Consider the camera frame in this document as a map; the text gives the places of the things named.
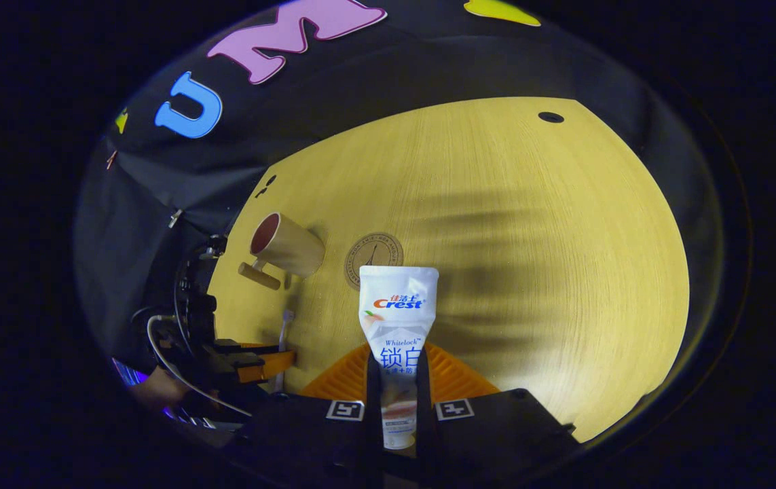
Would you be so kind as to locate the black backdrop cloth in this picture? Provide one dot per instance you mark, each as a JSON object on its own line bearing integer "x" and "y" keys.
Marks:
{"x": 360, "y": 81}

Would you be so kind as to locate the wooden desktop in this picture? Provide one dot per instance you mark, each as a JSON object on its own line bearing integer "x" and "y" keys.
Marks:
{"x": 530, "y": 272}

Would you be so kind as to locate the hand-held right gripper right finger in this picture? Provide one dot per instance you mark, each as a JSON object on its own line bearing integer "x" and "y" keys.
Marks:
{"x": 496, "y": 435}

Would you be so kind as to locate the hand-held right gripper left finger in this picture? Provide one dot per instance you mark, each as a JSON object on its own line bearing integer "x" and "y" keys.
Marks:
{"x": 306, "y": 428}

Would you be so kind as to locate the white cloth clip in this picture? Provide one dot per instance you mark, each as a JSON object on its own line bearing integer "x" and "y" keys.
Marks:
{"x": 174, "y": 217}

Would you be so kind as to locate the beige cup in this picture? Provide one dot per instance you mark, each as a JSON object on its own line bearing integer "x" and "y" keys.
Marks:
{"x": 292, "y": 248}

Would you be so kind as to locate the round cork coaster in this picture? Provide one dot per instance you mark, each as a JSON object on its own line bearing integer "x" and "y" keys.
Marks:
{"x": 374, "y": 251}

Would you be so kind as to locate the white toothpaste tube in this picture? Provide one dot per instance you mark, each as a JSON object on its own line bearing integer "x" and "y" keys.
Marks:
{"x": 398, "y": 319}

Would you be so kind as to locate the white toothbrush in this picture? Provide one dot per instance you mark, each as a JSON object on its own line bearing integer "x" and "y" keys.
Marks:
{"x": 284, "y": 339}

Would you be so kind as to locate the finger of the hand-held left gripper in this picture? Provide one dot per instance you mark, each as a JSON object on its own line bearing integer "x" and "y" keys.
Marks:
{"x": 245, "y": 347}
{"x": 265, "y": 367}

